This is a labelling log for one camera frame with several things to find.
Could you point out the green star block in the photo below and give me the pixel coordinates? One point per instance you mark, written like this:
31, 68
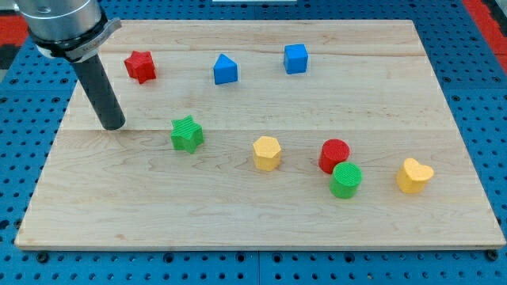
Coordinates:
186, 134

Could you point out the yellow heart block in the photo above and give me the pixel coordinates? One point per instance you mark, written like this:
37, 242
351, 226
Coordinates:
413, 176

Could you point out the yellow hexagon block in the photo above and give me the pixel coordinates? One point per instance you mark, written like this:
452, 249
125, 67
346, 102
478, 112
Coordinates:
266, 153

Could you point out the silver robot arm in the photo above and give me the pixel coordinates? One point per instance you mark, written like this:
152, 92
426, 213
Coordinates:
69, 29

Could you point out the blue cube block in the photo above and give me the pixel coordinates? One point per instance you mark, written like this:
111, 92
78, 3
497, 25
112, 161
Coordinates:
295, 58

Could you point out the red star block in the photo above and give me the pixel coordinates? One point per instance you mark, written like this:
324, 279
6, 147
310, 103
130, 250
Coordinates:
140, 66

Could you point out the light wooden board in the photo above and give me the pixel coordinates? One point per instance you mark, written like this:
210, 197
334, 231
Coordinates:
368, 83

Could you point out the blue triangle block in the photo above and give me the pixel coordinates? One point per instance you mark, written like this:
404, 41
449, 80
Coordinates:
225, 70

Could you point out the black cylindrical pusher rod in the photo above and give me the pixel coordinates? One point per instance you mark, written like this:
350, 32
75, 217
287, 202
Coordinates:
97, 87

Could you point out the green cylinder block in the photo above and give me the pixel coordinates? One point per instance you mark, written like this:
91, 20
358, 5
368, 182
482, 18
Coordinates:
345, 180

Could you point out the red cylinder block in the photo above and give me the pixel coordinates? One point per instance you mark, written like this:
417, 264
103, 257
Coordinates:
333, 152

